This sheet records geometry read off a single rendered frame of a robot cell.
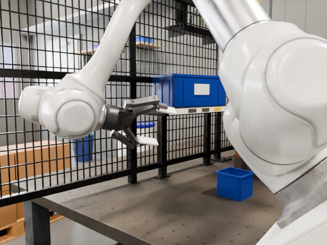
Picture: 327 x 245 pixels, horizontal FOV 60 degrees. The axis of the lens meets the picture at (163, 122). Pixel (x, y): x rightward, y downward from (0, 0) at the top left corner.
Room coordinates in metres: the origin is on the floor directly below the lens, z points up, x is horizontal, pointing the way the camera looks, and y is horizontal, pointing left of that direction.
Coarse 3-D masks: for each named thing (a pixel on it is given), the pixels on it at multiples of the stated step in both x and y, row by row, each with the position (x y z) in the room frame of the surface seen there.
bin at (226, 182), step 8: (224, 168) 1.09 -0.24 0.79; (232, 168) 1.10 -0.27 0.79; (224, 176) 1.02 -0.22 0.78; (232, 176) 0.99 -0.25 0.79; (240, 176) 0.97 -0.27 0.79; (248, 176) 1.00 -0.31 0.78; (224, 184) 1.02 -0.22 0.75; (232, 184) 0.99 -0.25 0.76; (240, 184) 0.97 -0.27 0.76; (248, 184) 1.01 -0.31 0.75; (224, 192) 1.02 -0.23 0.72; (232, 192) 0.99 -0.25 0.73; (240, 192) 0.97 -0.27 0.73; (248, 192) 1.01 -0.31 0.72; (240, 200) 0.97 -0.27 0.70
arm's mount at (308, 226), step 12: (324, 204) 0.47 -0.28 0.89; (312, 216) 0.45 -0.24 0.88; (324, 216) 0.39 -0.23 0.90; (276, 228) 0.57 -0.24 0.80; (288, 228) 0.49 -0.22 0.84; (300, 228) 0.42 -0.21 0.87; (312, 228) 0.39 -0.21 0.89; (324, 228) 0.38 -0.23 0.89; (264, 240) 0.54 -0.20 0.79; (276, 240) 0.46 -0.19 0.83; (288, 240) 0.41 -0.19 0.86; (300, 240) 0.40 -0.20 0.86; (312, 240) 0.39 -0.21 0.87; (324, 240) 0.38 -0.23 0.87
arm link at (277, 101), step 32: (224, 0) 0.52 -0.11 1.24; (256, 0) 0.52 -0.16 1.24; (224, 32) 0.51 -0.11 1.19; (256, 32) 0.45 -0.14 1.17; (288, 32) 0.43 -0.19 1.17; (224, 64) 0.48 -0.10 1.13; (256, 64) 0.39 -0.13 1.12; (288, 64) 0.36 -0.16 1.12; (320, 64) 0.36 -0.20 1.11; (256, 96) 0.38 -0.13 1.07; (288, 96) 0.35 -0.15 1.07; (320, 96) 0.34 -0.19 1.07; (256, 128) 0.41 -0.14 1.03; (288, 128) 0.37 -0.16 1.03; (320, 128) 0.36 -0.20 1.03; (288, 160) 0.46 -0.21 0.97
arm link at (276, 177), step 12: (228, 108) 0.64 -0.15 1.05; (228, 120) 0.63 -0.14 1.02; (228, 132) 0.64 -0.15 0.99; (240, 144) 0.58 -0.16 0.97; (240, 156) 0.64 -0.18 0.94; (252, 156) 0.55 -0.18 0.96; (312, 156) 0.53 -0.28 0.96; (324, 156) 0.54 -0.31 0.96; (252, 168) 0.61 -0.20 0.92; (264, 168) 0.55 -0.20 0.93; (276, 168) 0.53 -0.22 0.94; (288, 168) 0.53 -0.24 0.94; (300, 168) 0.53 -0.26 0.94; (264, 180) 0.59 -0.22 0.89; (276, 180) 0.56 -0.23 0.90; (288, 180) 0.54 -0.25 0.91; (276, 192) 0.58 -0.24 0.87
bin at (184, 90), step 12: (156, 84) 1.21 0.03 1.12; (168, 84) 1.14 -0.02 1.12; (180, 84) 1.13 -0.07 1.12; (192, 84) 1.17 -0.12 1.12; (204, 84) 1.21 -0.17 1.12; (216, 84) 1.25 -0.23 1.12; (168, 96) 1.14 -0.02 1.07; (180, 96) 1.13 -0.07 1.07; (192, 96) 1.17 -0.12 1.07; (204, 96) 1.21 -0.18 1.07; (216, 96) 1.25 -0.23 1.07
